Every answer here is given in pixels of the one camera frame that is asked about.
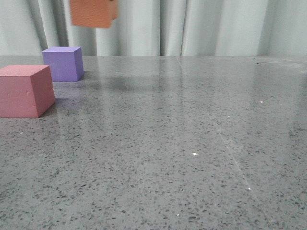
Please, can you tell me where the orange foam cube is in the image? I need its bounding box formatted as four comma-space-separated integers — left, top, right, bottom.
70, 0, 118, 28

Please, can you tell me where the pale green curtain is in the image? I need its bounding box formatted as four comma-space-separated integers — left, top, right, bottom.
0, 0, 307, 56

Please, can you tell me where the purple foam cube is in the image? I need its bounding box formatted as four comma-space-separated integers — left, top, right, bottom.
42, 46, 84, 82

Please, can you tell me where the pink foam cube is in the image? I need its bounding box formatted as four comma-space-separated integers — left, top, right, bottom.
0, 65, 55, 118

